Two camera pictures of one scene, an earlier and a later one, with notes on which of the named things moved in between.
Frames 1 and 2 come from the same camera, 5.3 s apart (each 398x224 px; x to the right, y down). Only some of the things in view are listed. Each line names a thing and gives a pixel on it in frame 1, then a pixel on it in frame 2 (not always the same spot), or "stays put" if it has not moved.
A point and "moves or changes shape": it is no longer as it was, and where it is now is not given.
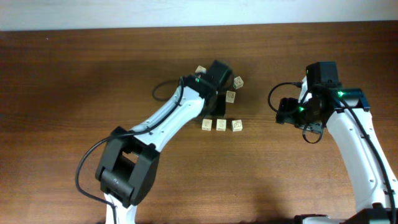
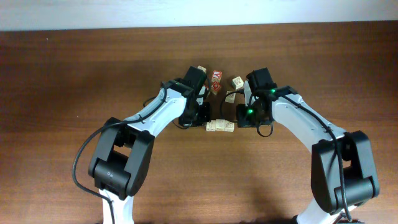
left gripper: x=219 y=109 → x=205 y=117
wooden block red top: x=201 y=69 stays put
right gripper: x=285 y=111 → x=244 y=116
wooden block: x=236 y=126 moves or changes shape
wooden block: x=221 y=124 stays put
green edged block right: x=238 y=83 stays put
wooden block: x=206 y=124 moves or changes shape
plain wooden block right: x=230 y=96 stays put
